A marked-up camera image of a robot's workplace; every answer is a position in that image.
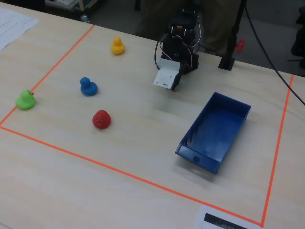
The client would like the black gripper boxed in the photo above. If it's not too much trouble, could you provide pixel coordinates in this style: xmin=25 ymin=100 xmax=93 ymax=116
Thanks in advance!
xmin=171 ymin=53 xmax=200 ymax=92

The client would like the yellow rubber duck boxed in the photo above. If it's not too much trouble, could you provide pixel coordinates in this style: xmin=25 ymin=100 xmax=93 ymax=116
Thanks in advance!
xmin=110 ymin=36 xmax=125 ymax=56

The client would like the blue plastic box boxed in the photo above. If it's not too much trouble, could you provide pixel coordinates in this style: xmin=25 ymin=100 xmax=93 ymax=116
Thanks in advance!
xmin=175 ymin=91 xmax=252 ymax=175

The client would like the red rubber duck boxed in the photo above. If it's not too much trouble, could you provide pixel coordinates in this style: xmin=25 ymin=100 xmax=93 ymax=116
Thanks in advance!
xmin=92 ymin=109 xmax=112 ymax=130

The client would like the blue rubber duck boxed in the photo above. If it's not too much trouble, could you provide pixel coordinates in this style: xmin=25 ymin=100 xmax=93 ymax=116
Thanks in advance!
xmin=79 ymin=76 xmax=99 ymax=97

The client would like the green rubber duck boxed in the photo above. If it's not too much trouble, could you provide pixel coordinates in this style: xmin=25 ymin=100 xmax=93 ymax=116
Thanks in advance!
xmin=15 ymin=89 xmax=37 ymax=111

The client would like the black office chair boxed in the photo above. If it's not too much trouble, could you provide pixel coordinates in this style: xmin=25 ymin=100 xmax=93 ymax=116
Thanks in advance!
xmin=290 ymin=6 xmax=305 ymax=63

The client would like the background shelf cart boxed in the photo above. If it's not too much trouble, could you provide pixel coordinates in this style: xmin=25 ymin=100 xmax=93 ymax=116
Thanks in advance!
xmin=44 ymin=0 xmax=101 ymax=12

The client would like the white paper with black bar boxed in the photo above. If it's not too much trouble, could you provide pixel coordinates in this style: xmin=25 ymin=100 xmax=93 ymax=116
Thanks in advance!
xmin=193 ymin=204 xmax=263 ymax=229

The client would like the white printed paper sheet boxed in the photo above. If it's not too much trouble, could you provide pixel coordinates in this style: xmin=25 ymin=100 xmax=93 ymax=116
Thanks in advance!
xmin=0 ymin=7 xmax=40 ymax=52

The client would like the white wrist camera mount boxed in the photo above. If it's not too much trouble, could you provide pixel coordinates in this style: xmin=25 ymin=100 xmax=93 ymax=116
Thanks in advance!
xmin=152 ymin=58 xmax=183 ymax=90

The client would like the red white servo wire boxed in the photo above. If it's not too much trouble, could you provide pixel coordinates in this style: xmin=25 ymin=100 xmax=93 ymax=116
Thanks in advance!
xmin=194 ymin=13 xmax=203 ymax=52
xmin=173 ymin=35 xmax=194 ymax=70

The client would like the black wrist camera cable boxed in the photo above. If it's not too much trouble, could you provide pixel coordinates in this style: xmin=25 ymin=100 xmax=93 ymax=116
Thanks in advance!
xmin=154 ymin=39 xmax=167 ymax=71

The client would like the black camera stand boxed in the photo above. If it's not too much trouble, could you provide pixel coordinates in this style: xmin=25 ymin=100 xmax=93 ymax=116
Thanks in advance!
xmin=218 ymin=0 xmax=247 ymax=71

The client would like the long black cable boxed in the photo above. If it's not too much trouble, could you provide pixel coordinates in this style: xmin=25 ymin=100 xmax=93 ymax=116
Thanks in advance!
xmin=244 ymin=0 xmax=305 ymax=106

